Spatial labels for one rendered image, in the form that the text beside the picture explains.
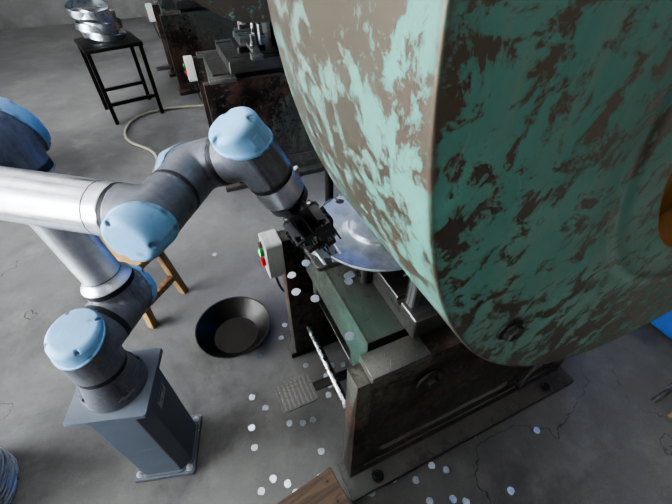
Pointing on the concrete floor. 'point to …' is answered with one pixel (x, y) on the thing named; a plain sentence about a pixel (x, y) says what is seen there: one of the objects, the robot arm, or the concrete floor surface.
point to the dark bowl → (232, 327)
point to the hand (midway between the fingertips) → (327, 250)
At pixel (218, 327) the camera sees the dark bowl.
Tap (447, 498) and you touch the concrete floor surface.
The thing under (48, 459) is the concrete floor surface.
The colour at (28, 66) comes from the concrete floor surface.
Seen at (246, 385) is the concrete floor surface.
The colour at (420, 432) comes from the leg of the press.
